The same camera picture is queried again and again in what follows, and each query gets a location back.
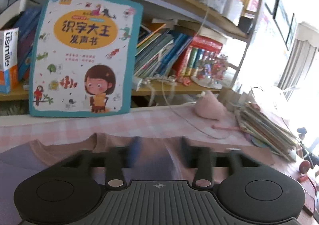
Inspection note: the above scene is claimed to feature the pink checkered tablecloth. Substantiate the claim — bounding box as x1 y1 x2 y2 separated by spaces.
0 104 319 225

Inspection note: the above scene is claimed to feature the white charging cable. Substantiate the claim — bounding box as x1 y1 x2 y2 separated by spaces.
160 3 228 140

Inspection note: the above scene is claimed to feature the stack of papers and books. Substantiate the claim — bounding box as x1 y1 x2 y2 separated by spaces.
234 87 303 163

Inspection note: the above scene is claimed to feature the wooden bookshelf white frame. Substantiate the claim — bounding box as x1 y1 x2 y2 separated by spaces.
0 0 269 102

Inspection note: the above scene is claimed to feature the white orange usmile box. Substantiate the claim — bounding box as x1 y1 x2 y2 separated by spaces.
0 28 19 93

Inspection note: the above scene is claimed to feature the blue books left stack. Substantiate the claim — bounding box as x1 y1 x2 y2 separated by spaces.
14 6 42 81

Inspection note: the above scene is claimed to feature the purple and pink sweater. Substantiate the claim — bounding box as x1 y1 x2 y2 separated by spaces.
0 132 276 225

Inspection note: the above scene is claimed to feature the children's picture book teal border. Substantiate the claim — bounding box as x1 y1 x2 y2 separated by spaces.
29 0 143 118

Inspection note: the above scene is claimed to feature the colourful flower ornament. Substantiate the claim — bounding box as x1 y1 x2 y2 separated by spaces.
191 55 228 89

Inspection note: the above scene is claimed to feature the row of leaning books right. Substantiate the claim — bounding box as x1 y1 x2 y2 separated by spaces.
134 20 227 79

